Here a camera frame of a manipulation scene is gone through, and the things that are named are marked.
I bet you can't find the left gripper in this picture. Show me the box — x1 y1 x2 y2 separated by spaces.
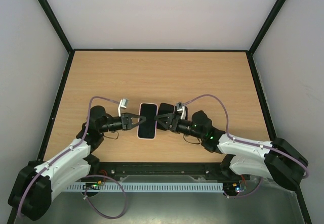
99 113 146 133

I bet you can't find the pink translucent phone case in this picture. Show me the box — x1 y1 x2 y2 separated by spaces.
137 102 158 140

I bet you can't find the black phone case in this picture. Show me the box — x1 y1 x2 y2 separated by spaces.
156 103 174 131

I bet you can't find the black phone pink edge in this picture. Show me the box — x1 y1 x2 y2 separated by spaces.
174 106 189 120

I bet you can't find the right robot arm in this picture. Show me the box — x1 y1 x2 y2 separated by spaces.
154 110 308 191

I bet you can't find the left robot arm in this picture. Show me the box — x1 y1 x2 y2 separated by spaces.
8 106 146 220

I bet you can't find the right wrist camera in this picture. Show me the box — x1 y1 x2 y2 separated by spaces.
176 102 185 118

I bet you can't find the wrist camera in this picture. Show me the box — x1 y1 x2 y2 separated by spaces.
117 98 129 117
176 102 185 118

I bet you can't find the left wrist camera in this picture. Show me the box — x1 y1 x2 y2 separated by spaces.
117 98 129 117

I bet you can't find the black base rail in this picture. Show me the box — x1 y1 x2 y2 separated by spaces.
75 161 296 182

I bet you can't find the light blue slotted cable duct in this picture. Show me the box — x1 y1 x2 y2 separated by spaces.
65 182 223 193

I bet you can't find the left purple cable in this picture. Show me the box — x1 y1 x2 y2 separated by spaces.
17 96 122 218

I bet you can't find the purple cable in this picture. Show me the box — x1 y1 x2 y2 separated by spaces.
17 96 122 218
181 94 310 179

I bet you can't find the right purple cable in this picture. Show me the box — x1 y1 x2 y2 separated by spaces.
181 94 310 179

